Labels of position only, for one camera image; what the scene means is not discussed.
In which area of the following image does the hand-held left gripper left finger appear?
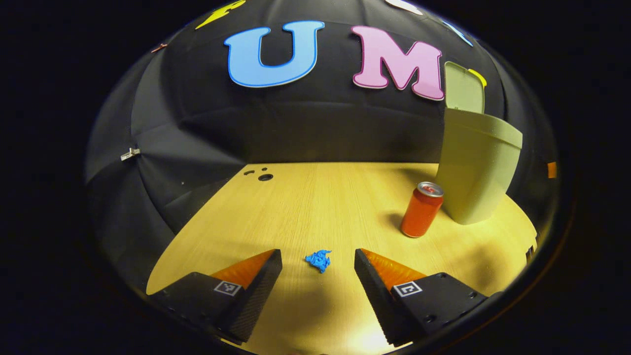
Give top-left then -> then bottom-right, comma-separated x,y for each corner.
148,249 -> 283,344

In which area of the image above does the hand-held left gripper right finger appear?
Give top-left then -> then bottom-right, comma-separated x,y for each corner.
354,248 -> 498,347

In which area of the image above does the blue paper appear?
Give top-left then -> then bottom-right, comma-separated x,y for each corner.
304,249 -> 332,274

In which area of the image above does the pale green desktop garbage bin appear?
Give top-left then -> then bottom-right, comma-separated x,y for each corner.
435,61 -> 524,226

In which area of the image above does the orange pop can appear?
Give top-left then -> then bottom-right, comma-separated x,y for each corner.
400,181 -> 445,239

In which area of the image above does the wooden desktop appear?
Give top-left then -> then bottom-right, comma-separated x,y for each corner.
146,162 -> 538,355

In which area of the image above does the black backdrop cloth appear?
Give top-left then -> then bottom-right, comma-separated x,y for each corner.
84,0 -> 560,291

